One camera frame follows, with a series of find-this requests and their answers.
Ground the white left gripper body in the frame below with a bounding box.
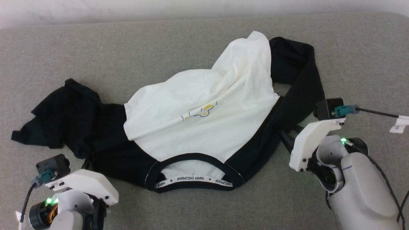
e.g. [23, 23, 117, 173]
[44, 169, 120, 206]

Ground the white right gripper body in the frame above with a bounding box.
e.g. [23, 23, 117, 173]
[289, 118, 346, 173]

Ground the black and white shirt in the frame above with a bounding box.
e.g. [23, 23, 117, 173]
[11, 31, 326, 194]

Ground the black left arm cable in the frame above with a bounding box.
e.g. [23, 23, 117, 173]
[19, 169, 57, 223]

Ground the white cable tag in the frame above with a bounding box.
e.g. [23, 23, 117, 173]
[389, 115, 409, 134]

